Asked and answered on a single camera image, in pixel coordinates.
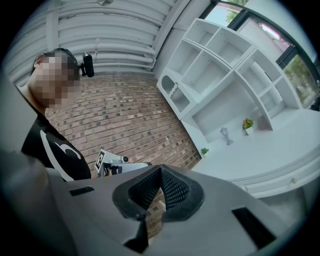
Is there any person in black shirt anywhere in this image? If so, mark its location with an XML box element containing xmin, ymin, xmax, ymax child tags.
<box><xmin>21</xmin><ymin>116</ymin><xmax>92</xmax><ymax>183</ymax></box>

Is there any small grey lantern ornament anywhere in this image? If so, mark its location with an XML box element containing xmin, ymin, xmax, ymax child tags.
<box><xmin>219</xmin><ymin>126</ymin><xmax>235</xmax><ymax>146</ymax></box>

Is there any white desk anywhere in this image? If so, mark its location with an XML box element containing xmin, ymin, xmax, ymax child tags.
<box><xmin>191</xmin><ymin>107</ymin><xmax>320</xmax><ymax>201</ymax></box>

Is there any white shelf unit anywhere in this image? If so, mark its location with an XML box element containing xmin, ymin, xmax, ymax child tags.
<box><xmin>156</xmin><ymin>18</ymin><xmax>301</xmax><ymax>144</ymax></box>

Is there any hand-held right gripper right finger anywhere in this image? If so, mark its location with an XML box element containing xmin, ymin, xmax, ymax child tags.
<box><xmin>149</xmin><ymin>164</ymin><xmax>289</xmax><ymax>256</ymax></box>

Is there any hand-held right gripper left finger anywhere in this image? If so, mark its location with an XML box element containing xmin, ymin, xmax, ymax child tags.
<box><xmin>46</xmin><ymin>164</ymin><xmax>163</xmax><ymax>256</ymax></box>

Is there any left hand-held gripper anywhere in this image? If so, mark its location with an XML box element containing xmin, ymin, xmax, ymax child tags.
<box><xmin>94</xmin><ymin>148</ymin><xmax>154</xmax><ymax>178</ymax></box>

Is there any black head-mounted camera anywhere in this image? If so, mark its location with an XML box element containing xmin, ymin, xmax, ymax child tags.
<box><xmin>79</xmin><ymin>51</ymin><xmax>95</xmax><ymax>78</ymax></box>

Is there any person's head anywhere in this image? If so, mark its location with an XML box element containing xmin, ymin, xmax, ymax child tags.
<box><xmin>26</xmin><ymin>47</ymin><xmax>81</xmax><ymax>110</ymax></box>

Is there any ribbed grey vase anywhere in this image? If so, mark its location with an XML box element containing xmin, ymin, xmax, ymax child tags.
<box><xmin>169</xmin><ymin>83</ymin><xmax>185</xmax><ymax>102</ymax></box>

